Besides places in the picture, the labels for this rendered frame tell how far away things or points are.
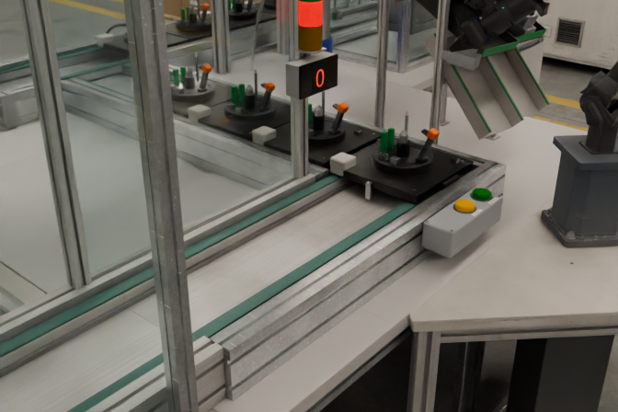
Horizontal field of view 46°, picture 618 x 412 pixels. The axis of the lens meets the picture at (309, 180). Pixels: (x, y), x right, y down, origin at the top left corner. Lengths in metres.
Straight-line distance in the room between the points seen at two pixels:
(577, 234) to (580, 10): 4.26
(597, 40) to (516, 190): 4.02
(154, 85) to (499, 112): 1.23
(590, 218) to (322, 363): 0.70
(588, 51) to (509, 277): 4.44
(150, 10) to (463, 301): 0.87
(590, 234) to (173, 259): 1.01
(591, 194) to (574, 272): 0.17
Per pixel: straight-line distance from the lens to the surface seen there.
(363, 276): 1.36
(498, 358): 2.70
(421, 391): 1.50
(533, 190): 1.89
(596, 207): 1.65
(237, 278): 1.37
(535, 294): 1.49
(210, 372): 1.15
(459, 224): 1.48
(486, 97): 1.90
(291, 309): 1.21
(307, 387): 1.22
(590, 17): 5.82
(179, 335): 0.99
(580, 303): 1.49
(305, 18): 1.49
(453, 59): 1.68
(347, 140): 1.82
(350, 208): 1.61
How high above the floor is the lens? 1.67
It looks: 26 degrees down
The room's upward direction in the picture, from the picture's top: straight up
